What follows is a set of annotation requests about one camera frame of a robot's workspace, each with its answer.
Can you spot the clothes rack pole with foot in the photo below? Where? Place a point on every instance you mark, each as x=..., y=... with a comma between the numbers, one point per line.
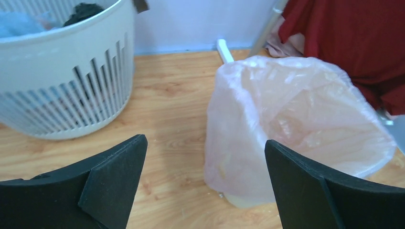
x=259, y=39

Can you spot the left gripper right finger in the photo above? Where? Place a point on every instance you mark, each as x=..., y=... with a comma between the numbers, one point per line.
x=311, y=195

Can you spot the white slotted laundry basket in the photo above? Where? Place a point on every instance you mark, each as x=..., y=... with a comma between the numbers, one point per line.
x=67, y=82

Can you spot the beige plastic trash bin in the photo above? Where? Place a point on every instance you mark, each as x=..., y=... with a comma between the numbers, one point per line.
x=240, y=202

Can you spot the pink garment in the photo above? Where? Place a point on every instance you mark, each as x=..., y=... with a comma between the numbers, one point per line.
x=294, y=46

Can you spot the red t-shirt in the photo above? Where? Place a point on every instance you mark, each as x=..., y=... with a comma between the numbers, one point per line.
x=365, y=38

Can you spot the pink plastic trash bag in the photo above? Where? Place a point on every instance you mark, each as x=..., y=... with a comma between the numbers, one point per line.
x=306, y=104

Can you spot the blue plastic bag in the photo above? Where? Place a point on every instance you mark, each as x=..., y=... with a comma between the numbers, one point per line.
x=14, y=24

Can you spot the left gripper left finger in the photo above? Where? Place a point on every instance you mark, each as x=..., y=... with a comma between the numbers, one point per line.
x=95, y=193

